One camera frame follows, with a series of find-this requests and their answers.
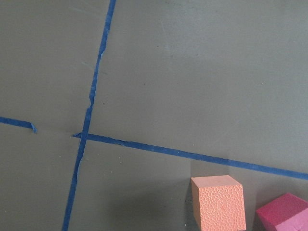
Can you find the orange block right side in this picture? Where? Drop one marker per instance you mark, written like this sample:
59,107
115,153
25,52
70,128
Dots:
218,203

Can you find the crimson block near tray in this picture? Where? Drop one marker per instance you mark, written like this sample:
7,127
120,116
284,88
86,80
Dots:
286,213

